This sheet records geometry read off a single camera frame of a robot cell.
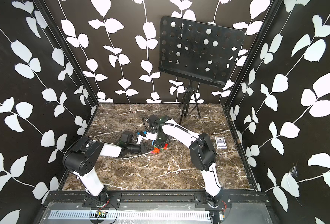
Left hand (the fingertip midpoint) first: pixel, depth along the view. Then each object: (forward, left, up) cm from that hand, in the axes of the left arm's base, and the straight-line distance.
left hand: (152, 148), depth 91 cm
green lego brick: (-3, -6, +5) cm, 9 cm away
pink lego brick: (-2, 0, -1) cm, 2 cm away
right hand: (+2, -5, +6) cm, 8 cm away
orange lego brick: (-2, -3, +2) cm, 4 cm away
